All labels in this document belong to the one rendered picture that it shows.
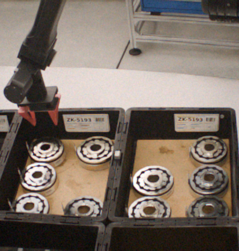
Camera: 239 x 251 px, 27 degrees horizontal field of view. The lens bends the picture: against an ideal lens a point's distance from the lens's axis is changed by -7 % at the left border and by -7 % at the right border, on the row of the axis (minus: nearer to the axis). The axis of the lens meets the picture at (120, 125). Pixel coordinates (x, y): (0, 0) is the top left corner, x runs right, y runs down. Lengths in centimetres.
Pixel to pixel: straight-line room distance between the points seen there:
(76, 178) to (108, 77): 65
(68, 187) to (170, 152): 29
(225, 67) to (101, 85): 147
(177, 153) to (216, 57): 199
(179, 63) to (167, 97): 147
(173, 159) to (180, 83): 54
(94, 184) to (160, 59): 205
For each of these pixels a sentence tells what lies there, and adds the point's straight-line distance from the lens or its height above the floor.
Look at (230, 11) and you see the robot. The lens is 152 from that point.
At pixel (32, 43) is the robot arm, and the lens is 117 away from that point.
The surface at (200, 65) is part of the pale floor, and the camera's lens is 326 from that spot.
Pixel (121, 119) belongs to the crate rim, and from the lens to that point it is 137.
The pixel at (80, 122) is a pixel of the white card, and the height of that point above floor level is 89.
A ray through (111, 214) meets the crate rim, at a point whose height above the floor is 93.
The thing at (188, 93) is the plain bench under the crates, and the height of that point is 70.
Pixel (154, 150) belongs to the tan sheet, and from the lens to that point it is 142.
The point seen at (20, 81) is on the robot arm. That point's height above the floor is 115.
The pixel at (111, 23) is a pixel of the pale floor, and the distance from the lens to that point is 381.
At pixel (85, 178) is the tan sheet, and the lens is 137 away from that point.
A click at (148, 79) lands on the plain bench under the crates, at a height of 70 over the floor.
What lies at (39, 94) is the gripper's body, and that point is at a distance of 130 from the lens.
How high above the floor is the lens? 179
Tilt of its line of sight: 39 degrees down
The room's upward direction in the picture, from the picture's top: 7 degrees counter-clockwise
